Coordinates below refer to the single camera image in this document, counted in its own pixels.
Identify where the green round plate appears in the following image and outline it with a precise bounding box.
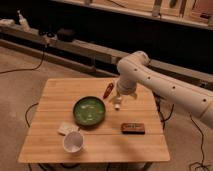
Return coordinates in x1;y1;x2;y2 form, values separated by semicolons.
73;96;106;127

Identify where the black round object on ledge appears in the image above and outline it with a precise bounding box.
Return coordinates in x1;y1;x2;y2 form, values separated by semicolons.
57;28;75;42

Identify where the wooden table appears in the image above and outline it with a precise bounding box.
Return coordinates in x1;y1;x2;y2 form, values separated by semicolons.
18;78;170;163

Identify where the black cable left floor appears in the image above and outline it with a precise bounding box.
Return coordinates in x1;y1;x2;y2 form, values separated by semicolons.
0;46;46;75

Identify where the black cable right floor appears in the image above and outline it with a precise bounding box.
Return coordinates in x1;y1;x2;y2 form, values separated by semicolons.
153;94;211;171

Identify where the black cable floor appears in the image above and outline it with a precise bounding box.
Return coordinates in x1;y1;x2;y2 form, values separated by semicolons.
0;46;46;75
153;94;211;171

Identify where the white spray bottle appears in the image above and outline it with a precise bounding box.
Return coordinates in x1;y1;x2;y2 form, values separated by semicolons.
17;10;30;31

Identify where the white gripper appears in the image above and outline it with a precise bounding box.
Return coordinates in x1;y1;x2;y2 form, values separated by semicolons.
114;82;137;110

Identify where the brown rectangular box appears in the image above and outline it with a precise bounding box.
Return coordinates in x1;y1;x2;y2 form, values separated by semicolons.
121;123;145;134

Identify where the white folded napkin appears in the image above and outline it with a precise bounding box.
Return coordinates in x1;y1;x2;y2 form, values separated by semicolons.
58;122;79;135

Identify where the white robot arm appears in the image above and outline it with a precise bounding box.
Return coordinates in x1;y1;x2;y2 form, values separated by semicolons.
116;51;213;129

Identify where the red handled tool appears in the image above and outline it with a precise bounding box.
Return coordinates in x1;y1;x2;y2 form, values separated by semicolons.
103;83;114;99

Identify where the white paper cup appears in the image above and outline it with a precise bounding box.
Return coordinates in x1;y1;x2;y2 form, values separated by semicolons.
63;131;84;153

